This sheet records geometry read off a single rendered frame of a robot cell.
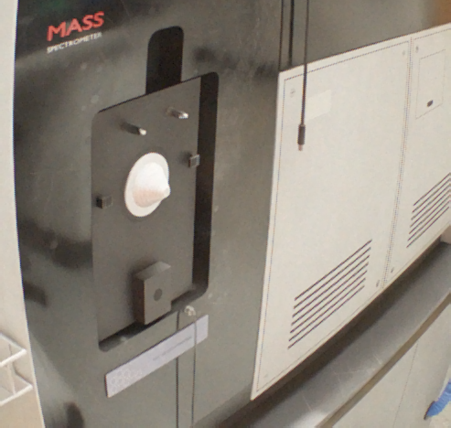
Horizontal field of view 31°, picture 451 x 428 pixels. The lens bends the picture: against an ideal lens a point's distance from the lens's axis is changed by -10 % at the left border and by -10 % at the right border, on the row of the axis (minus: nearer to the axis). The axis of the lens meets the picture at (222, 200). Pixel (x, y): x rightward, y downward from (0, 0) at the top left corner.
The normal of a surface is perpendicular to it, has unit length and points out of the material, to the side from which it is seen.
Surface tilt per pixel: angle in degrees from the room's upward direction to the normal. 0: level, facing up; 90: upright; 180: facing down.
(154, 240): 90
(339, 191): 90
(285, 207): 90
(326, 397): 0
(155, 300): 90
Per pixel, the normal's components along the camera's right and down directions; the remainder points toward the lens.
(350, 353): 0.05, -0.91
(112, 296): 0.80, 0.29
